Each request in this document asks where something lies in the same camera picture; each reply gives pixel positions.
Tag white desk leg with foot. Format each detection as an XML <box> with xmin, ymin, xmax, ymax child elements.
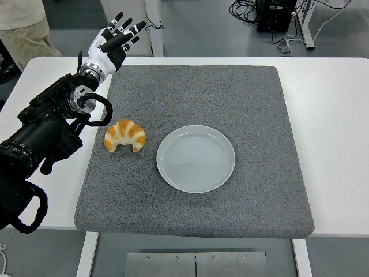
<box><xmin>296</xmin><ymin>0</ymin><xmax>315</xmax><ymax>50</ymax></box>

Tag person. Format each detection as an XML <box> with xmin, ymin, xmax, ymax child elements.
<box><xmin>0</xmin><ymin>0</ymin><xmax>63</xmax><ymax>73</ymax></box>
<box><xmin>0</xmin><ymin>39</ymin><xmax>18</xmax><ymax>84</ymax></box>

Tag black computer case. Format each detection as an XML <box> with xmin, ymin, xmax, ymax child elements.
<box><xmin>255</xmin><ymin>0</ymin><xmax>298</xmax><ymax>33</ymax></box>

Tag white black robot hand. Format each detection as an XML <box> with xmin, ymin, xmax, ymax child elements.
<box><xmin>83</xmin><ymin>11</ymin><xmax>147</xmax><ymax>76</ymax></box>

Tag white desk post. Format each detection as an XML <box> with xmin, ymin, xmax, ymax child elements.
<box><xmin>145</xmin><ymin>0</ymin><xmax>164</xmax><ymax>58</ymax></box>

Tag thin black hanging cable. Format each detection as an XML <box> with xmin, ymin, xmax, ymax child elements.
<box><xmin>145</xmin><ymin>14</ymin><xmax>164</xmax><ymax>32</ymax></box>

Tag white table leg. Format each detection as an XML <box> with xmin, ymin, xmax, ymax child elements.
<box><xmin>75</xmin><ymin>231</ymin><xmax>100</xmax><ymax>277</ymax></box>
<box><xmin>291</xmin><ymin>238</ymin><xmax>314</xmax><ymax>277</ymax></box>

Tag small grey floor bracket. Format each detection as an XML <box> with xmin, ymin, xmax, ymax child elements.
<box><xmin>276</xmin><ymin>40</ymin><xmax>294</xmax><ymax>55</ymax></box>

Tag golden croissant bread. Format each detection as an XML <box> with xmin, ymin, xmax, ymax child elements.
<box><xmin>104</xmin><ymin>118</ymin><xmax>146</xmax><ymax>153</ymax></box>

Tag black cable bundle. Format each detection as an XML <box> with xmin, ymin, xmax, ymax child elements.
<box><xmin>229</xmin><ymin>0</ymin><xmax>260</xmax><ymax>25</ymax></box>

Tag white floor cable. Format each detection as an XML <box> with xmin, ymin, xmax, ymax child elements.
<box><xmin>285</xmin><ymin>0</ymin><xmax>352</xmax><ymax>47</ymax></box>

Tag grey felt table mat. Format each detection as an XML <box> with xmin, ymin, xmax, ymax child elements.
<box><xmin>73</xmin><ymin>64</ymin><xmax>315</xmax><ymax>239</ymax></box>

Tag pale grey round plate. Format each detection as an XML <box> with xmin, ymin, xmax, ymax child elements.
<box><xmin>156</xmin><ymin>125</ymin><xmax>236</xmax><ymax>194</ymax></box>

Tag white cable with plug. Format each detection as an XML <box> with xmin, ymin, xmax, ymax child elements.
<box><xmin>0</xmin><ymin>244</ymin><xmax>12</xmax><ymax>277</ymax></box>

